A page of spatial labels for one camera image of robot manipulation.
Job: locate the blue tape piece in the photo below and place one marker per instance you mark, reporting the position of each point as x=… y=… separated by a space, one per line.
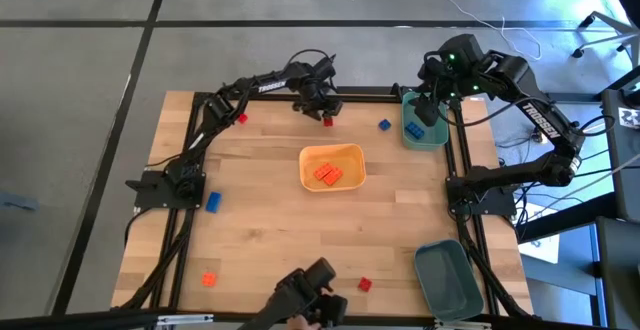
x=17 y=202

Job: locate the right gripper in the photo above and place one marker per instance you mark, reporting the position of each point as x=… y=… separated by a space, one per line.
x=428 y=111

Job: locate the blue two-by-two block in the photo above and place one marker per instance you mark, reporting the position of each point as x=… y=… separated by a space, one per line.
x=384 y=125

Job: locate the grey office chair base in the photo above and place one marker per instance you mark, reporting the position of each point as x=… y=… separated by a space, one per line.
x=610 y=22

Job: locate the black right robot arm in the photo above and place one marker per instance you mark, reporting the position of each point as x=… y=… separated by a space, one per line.
x=545 y=117

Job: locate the yellow plastic bin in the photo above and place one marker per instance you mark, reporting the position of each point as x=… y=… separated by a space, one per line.
x=350 y=162

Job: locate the blue two-by-four block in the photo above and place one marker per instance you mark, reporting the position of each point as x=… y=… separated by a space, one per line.
x=414 y=130
x=213 y=202

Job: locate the orange two-by-two block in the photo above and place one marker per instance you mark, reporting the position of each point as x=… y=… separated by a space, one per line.
x=209 y=280

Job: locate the person's hand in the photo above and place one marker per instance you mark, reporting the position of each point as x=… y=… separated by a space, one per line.
x=301 y=324

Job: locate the black aluminium rig frame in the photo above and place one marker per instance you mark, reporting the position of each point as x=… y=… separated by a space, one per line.
x=370 y=97

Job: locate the grey desk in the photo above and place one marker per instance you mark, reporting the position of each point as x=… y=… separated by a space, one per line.
x=620 y=140

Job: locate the silver metal bracket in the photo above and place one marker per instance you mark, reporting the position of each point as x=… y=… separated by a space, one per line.
x=185 y=319
x=462 y=325

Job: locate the white power strip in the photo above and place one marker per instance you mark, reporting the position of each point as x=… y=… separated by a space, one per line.
x=536 y=137

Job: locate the white paper sheet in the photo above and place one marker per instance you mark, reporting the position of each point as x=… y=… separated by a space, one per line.
x=545 y=252

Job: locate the black-white fiducial marker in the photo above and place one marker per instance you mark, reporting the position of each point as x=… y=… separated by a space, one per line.
x=629 y=118

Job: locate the green plastic bin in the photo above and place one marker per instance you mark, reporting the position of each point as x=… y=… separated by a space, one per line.
x=447 y=280
x=436 y=132

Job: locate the red two-by-four block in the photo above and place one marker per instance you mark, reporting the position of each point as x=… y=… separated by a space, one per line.
x=243 y=118

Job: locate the red two-by-two block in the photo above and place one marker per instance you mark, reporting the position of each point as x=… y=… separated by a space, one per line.
x=328 y=122
x=365 y=284

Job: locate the dark grey cabinet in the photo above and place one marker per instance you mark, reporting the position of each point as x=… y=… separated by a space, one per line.
x=620 y=270

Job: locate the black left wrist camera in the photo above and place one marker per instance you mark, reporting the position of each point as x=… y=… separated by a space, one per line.
x=325 y=68

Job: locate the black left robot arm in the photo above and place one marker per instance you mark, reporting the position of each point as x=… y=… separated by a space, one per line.
x=272 y=86

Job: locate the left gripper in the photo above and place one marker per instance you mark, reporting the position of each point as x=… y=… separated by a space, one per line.
x=317 y=99

